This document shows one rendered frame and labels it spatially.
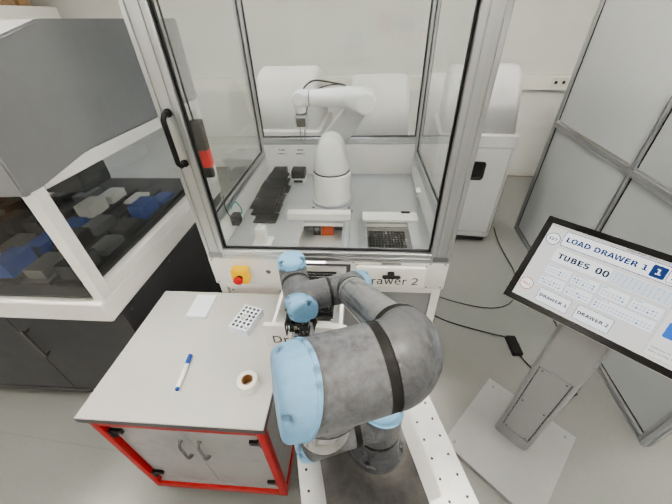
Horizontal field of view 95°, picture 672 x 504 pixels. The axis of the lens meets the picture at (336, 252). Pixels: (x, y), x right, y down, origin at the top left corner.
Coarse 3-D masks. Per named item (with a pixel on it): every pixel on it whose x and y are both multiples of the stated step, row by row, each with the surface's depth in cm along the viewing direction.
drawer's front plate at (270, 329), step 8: (264, 328) 106; (272, 328) 105; (280, 328) 105; (320, 328) 104; (328, 328) 103; (336, 328) 103; (272, 336) 108; (280, 336) 108; (288, 336) 108; (272, 344) 111
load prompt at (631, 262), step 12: (564, 240) 102; (576, 240) 100; (588, 240) 98; (588, 252) 97; (600, 252) 96; (612, 252) 94; (624, 252) 92; (612, 264) 94; (624, 264) 92; (636, 264) 90; (648, 264) 89; (660, 264) 88; (648, 276) 88; (660, 276) 87
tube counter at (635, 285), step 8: (600, 264) 95; (600, 272) 95; (608, 272) 94; (616, 272) 93; (608, 280) 93; (616, 280) 92; (624, 280) 91; (632, 280) 90; (640, 280) 89; (624, 288) 91; (632, 288) 90; (640, 288) 89; (648, 288) 88; (656, 288) 87; (664, 288) 86; (648, 296) 88; (656, 296) 87; (664, 296) 86; (664, 304) 86
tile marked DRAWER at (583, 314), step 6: (582, 306) 96; (576, 312) 96; (582, 312) 95; (588, 312) 95; (594, 312) 94; (576, 318) 96; (582, 318) 95; (588, 318) 94; (594, 318) 94; (600, 318) 93; (606, 318) 92; (588, 324) 94; (594, 324) 93; (600, 324) 93; (606, 324) 92; (612, 324) 91; (600, 330) 92; (606, 330) 92
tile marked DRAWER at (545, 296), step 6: (540, 288) 103; (540, 294) 103; (546, 294) 102; (552, 294) 101; (540, 300) 102; (546, 300) 101; (552, 300) 100; (558, 300) 100; (564, 300) 99; (570, 300) 98; (552, 306) 100; (558, 306) 99; (564, 306) 98; (564, 312) 98
